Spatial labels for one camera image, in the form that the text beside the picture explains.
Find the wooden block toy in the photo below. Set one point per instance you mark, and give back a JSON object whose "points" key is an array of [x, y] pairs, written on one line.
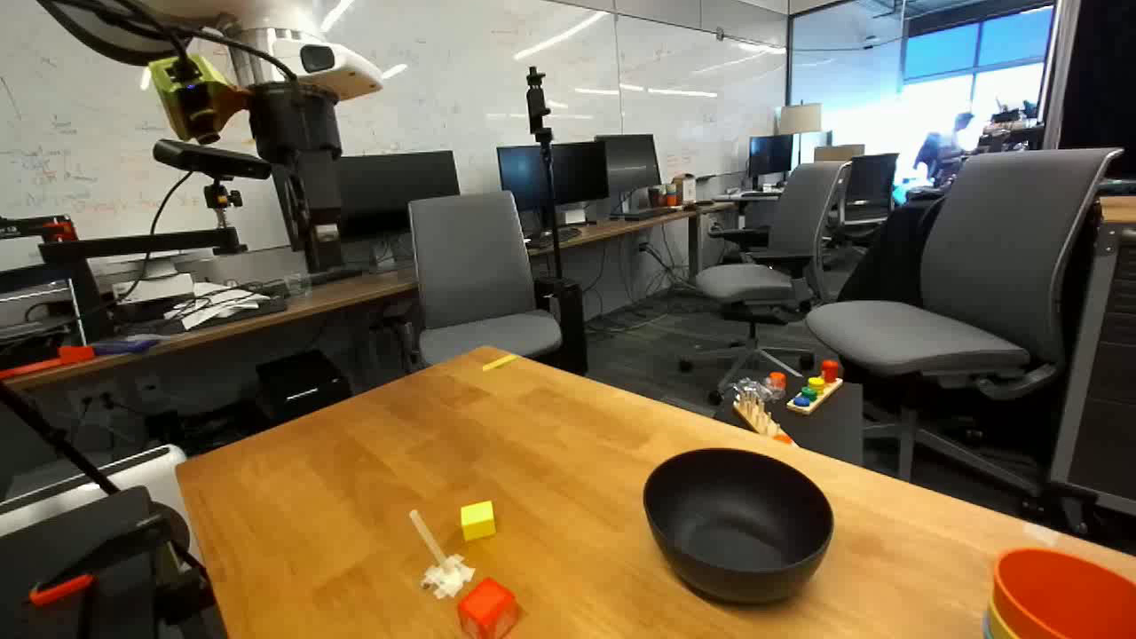
{"points": [[758, 412]]}

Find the colourful peg toy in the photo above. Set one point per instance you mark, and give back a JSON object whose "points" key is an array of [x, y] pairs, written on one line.
{"points": [[814, 389]]}

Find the orange block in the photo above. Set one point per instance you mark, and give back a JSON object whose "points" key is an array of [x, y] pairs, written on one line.
{"points": [[486, 614]]}

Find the black camera stand pole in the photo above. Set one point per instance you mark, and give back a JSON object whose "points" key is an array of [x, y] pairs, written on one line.
{"points": [[574, 321]]}

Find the white box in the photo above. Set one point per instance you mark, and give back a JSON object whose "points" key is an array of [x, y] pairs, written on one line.
{"points": [[129, 473]]}

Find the white cross piece with stick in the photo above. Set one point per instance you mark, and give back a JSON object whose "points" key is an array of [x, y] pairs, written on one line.
{"points": [[447, 578]]}

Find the black frame with red clamp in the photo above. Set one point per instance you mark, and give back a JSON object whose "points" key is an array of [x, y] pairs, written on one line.
{"points": [[143, 247]]}

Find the yellow tape strip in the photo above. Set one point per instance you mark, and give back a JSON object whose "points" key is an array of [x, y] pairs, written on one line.
{"points": [[499, 365]]}

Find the orange plastic cup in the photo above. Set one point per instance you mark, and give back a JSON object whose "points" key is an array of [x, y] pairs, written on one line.
{"points": [[1065, 598]]}

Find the grey metal drawer cabinet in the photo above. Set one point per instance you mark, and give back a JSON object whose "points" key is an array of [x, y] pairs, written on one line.
{"points": [[1106, 377]]}

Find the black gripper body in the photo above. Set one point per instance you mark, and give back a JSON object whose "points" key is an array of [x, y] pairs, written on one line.
{"points": [[295, 131]]}

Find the white lamp shade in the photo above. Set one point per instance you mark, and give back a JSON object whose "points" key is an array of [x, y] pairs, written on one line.
{"points": [[801, 119]]}

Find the black monitor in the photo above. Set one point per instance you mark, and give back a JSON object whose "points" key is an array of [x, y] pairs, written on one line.
{"points": [[394, 189], [872, 181], [768, 153], [627, 165], [574, 173]]}

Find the seated person in dark clothes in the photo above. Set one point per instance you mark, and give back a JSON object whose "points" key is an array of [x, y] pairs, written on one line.
{"points": [[941, 153]]}

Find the yellow-green wrist camera mount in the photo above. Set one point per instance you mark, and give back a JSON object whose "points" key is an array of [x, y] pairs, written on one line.
{"points": [[196, 101]]}

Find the clear plastic bag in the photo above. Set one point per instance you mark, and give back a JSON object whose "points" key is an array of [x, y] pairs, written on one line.
{"points": [[768, 382]]}

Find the white papers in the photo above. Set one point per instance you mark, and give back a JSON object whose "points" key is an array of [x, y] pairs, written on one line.
{"points": [[213, 308]]}

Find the black bowl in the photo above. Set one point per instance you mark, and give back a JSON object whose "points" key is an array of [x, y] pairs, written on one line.
{"points": [[732, 534]]}

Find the yellow block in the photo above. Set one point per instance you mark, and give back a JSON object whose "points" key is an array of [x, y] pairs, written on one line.
{"points": [[476, 524]]}

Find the black panel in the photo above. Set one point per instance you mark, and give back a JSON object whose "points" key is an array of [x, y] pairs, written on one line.
{"points": [[1106, 85]]}

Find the grey office chair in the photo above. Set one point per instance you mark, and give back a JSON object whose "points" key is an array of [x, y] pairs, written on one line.
{"points": [[1006, 235], [466, 262], [805, 207]]}

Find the black camera on mount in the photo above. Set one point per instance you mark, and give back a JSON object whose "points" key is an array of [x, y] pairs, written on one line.
{"points": [[208, 157]]}

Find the orange flat tool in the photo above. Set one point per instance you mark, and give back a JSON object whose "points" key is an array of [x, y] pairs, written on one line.
{"points": [[48, 365]]}

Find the long wooden desk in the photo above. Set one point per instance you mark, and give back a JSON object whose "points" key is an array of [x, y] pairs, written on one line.
{"points": [[332, 298]]}

